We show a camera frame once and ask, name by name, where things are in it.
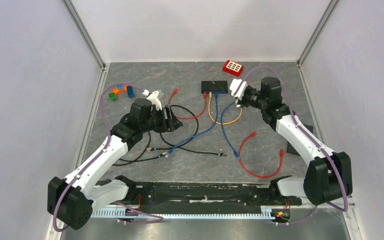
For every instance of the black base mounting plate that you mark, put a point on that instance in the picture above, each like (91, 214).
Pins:
(159, 197)

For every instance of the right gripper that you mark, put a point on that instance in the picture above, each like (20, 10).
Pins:
(249, 89)

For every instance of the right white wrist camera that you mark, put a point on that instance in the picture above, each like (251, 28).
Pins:
(237, 88)

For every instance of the black network switch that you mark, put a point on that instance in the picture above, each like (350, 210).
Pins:
(217, 86)

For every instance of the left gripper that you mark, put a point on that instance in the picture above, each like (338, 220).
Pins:
(166, 126)

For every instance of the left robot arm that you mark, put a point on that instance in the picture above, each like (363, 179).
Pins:
(74, 198)

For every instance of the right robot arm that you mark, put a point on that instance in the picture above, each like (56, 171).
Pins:
(328, 178)

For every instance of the red keypad box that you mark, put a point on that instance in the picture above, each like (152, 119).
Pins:
(233, 68)

